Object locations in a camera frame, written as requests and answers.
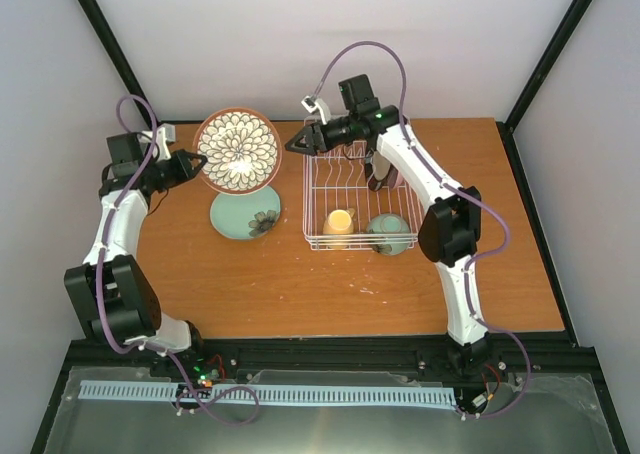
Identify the dark striped plate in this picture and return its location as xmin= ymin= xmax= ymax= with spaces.
xmin=364 ymin=151 xmax=392 ymax=192

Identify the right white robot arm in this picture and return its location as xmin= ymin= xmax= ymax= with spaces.
xmin=285 ymin=75 xmax=488 ymax=372

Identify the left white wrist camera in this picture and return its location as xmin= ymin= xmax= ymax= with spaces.
xmin=137 ymin=124 xmax=176 ymax=161

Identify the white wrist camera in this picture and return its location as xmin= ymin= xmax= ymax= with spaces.
xmin=301 ymin=95 xmax=331 ymax=124
xmin=137 ymin=124 xmax=176 ymax=161

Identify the yellow mug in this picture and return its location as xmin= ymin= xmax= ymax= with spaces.
xmin=322 ymin=208 xmax=356 ymax=250

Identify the white wire dish rack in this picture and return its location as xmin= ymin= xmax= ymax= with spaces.
xmin=302 ymin=141 xmax=424 ymax=251

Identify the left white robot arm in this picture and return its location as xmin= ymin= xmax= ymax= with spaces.
xmin=64 ymin=124 xmax=208 ymax=377

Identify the black aluminium frame rail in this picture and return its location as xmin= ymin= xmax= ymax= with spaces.
xmin=64 ymin=334 xmax=599 ymax=381

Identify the pink plate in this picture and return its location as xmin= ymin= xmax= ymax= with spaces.
xmin=387 ymin=165 xmax=404 ymax=190

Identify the teal bottom bowl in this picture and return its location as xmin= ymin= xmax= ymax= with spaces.
xmin=193 ymin=107 xmax=283 ymax=195

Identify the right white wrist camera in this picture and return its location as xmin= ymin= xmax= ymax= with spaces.
xmin=301 ymin=95 xmax=331 ymax=124

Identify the teal flower plate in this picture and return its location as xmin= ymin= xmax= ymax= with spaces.
xmin=210 ymin=186 xmax=281 ymax=240

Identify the light blue cable duct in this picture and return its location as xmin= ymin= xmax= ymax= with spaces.
xmin=78 ymin=380 xmax=456 ymax=410

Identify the teal ceramic bowl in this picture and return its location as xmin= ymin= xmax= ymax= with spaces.
xmin=365 ymin=213 xmax=412 ymax=256

